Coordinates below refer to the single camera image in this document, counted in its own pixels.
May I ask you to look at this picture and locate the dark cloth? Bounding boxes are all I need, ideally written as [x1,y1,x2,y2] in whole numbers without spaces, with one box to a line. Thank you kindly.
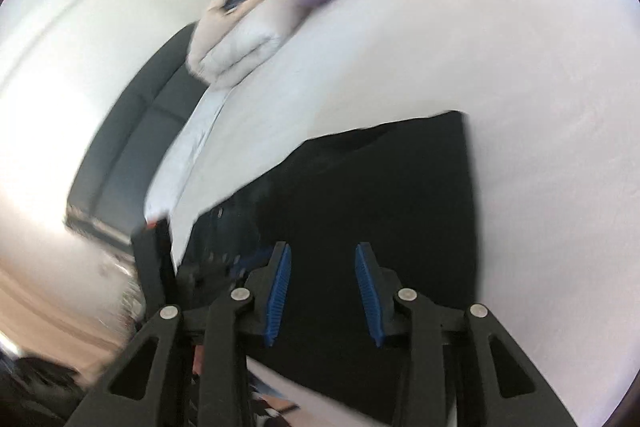
[0,354,93,427]

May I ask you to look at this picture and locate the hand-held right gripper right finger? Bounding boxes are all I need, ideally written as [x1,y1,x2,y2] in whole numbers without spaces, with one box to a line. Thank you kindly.
[354,243,581,427]

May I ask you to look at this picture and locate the bed with white sheet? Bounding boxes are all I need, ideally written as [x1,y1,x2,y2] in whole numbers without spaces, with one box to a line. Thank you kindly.
[145,0,640,427]

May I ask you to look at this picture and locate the black pants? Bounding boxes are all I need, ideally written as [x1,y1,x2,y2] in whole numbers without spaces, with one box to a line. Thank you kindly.
[172,109,483,425]

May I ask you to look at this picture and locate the grey-green padded headboard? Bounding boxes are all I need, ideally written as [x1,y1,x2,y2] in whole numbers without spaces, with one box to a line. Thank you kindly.
[65,22,211,253]

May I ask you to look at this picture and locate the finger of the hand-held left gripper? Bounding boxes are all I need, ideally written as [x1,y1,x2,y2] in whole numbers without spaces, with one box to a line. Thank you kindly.
[179,247,274,311]

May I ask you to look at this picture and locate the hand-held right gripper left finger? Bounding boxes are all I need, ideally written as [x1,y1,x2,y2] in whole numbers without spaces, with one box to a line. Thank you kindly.
[65,241,293,427]

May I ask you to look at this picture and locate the folded beige duvet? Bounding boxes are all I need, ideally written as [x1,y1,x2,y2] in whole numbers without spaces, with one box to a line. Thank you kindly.
[185,0,307,88]

